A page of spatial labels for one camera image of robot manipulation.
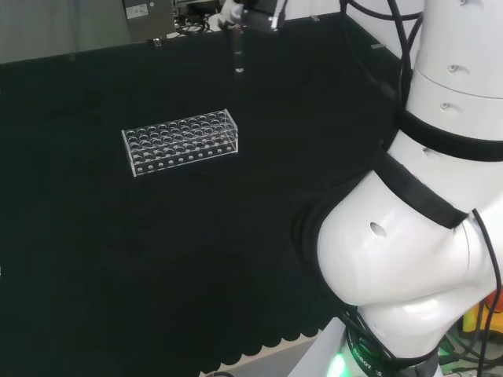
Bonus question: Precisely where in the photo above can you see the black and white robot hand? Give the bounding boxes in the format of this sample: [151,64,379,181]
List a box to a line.
[218,0,286,34]

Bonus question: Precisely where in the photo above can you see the clear glass test tube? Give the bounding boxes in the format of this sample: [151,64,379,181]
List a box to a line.
[233,24,245,75]

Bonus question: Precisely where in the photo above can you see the clear plastic test tube rack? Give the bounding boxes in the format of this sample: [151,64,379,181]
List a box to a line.
[121,108,240,178]

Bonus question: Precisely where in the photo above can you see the grey metal cabinet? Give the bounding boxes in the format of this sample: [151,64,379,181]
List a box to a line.
[121,0,176,42]

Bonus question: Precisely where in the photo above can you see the black bench cloth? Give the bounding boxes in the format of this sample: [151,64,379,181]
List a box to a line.
[0,10,418,377]

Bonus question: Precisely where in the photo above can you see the yellow stop button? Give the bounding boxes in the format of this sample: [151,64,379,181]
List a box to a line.
[462,300,497,339]

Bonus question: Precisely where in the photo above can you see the black cable tangle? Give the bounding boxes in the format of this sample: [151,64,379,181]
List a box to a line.
[174,13,214,38]

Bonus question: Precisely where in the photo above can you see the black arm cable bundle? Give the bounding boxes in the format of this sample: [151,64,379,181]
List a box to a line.
[339,0,426,108]

